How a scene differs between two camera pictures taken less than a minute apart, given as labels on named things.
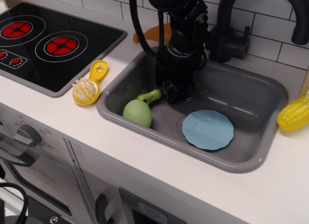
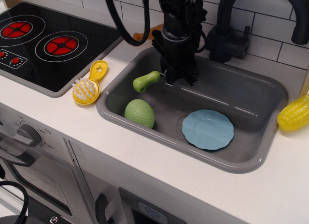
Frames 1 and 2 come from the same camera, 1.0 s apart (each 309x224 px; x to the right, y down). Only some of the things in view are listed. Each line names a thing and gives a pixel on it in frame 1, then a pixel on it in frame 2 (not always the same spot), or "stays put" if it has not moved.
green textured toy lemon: [139, 111] stays put
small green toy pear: [155, 94] -> [139, 84]
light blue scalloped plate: [208, 129] stays put
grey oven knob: [28, 135] stays put
